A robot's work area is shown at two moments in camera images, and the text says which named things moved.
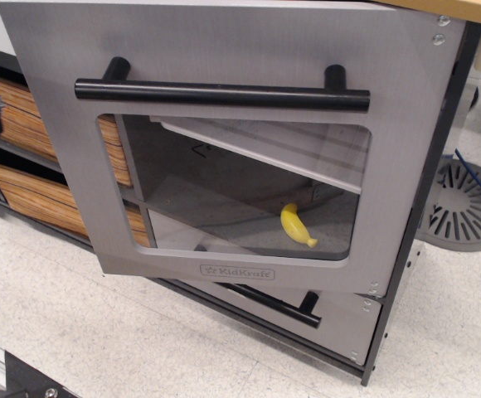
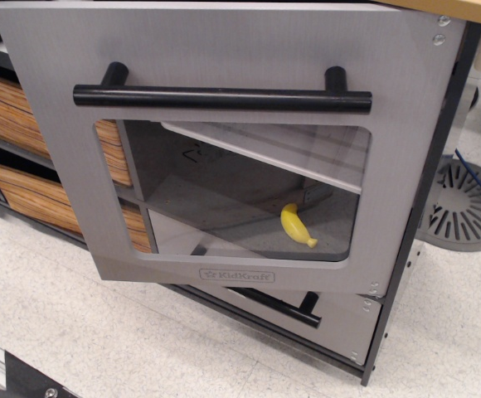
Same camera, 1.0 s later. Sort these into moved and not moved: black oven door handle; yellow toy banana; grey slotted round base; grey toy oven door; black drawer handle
Moved: grey toy oven door; black oven door handle
Not moved: grey slotted round base; yellow toy banana; black drawer handle
